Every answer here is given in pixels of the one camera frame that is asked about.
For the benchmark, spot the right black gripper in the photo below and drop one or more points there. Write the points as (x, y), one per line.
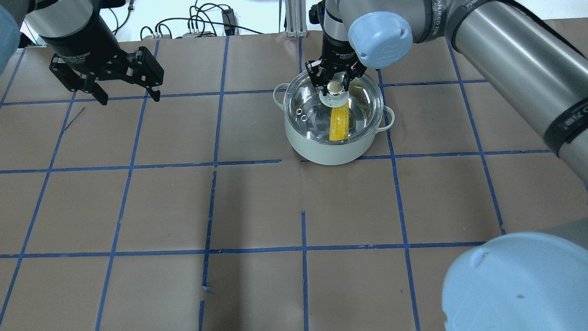
(336, 51)

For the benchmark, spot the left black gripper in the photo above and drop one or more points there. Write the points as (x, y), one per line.
(79, 42)

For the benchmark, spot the glass pot lid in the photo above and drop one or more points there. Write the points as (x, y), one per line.
(308, 113)

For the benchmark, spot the yellow corn cob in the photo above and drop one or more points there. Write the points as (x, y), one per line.
(339, 128)

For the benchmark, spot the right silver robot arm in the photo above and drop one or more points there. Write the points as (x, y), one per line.
(526, 281)

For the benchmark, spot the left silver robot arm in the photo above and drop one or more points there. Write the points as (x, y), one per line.
(51, 19)

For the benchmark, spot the white steel pot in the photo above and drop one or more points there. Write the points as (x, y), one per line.
(332, 154)

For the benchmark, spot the black power adapter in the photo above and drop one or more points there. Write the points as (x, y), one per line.
(229, 21)

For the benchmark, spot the brown paper table mat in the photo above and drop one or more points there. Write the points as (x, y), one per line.
(194, 213)

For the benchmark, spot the aluminium frame post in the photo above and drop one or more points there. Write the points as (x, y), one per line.
(295, 17)

